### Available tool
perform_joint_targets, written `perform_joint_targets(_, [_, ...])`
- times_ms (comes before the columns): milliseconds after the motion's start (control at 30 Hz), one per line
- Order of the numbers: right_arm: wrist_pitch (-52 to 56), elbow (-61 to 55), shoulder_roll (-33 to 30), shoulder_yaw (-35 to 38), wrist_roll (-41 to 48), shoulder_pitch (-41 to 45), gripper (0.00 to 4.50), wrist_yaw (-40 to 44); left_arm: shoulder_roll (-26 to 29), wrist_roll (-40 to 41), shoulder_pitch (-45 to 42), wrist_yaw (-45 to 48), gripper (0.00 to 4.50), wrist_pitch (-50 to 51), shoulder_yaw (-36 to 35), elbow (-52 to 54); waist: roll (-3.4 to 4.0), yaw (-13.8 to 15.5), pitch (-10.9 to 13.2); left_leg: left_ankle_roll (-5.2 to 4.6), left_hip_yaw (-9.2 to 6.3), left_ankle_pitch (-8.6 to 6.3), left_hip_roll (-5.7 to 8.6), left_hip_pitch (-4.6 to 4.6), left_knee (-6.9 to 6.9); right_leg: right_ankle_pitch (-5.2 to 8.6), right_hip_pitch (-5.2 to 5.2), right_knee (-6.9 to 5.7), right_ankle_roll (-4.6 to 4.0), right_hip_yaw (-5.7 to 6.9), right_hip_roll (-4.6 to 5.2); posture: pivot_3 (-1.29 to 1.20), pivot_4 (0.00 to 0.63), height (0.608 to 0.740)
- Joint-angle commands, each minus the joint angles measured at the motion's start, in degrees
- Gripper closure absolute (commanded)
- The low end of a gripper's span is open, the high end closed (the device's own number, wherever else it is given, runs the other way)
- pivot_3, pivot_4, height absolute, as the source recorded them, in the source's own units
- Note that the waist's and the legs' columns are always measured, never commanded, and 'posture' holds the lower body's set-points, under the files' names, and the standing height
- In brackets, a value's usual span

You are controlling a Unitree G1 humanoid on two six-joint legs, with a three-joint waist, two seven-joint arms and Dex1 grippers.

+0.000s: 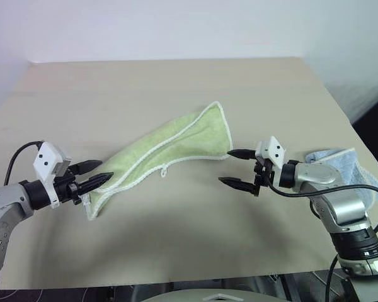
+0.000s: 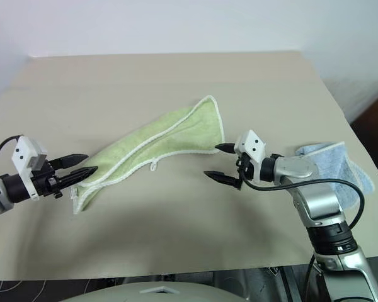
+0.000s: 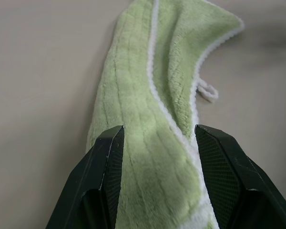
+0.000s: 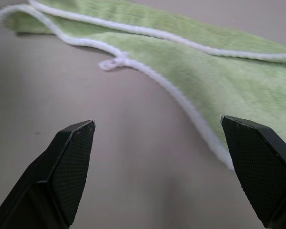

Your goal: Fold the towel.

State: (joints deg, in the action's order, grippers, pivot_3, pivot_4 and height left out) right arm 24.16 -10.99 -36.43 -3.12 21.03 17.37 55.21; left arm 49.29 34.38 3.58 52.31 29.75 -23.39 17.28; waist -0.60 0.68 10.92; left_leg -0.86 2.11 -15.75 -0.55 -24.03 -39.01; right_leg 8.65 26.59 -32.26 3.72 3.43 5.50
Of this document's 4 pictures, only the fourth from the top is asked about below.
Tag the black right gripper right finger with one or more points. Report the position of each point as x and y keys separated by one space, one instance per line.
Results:
x=259 y=171

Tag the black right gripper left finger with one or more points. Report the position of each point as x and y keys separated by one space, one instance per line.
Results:
x=50 y=176

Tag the green towel with white trim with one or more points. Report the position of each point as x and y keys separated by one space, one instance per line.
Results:
x=205 y=66

